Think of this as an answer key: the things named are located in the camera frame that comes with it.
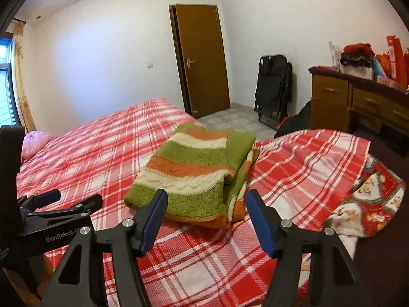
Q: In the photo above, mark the red plaid bed cover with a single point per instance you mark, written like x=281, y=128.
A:
x=207, y=252

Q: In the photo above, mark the black bag on floor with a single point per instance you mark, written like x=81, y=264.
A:
x=300, y=121

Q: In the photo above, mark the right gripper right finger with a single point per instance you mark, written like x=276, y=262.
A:
x=333, y=277

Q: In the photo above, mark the brown wooden dresser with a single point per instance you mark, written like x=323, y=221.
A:
x=342, y=102

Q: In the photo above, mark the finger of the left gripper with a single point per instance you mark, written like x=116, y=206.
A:
x=88, y=205
x=35, y=202

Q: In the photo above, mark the right beige curtain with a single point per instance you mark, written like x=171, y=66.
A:
x=17, y=56

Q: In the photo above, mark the green striped knit sweater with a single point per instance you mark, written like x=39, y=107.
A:
x=204, y=172

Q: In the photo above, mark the christmas pattern blanket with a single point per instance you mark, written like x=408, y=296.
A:
x=370, y=204

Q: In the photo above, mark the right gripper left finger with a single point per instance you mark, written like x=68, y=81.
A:
x=79, y=278

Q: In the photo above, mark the pink pillow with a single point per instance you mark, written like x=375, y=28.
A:
x=33, y=142

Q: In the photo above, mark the brown wooden door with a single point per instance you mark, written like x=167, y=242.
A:
x=200, y=55

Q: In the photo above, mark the left hand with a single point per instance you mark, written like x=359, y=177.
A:
x=42, y=269

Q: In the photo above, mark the window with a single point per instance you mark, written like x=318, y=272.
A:
x=8, y=108

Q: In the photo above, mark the white card on dresser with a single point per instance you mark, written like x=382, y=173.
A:
x=336, y=52

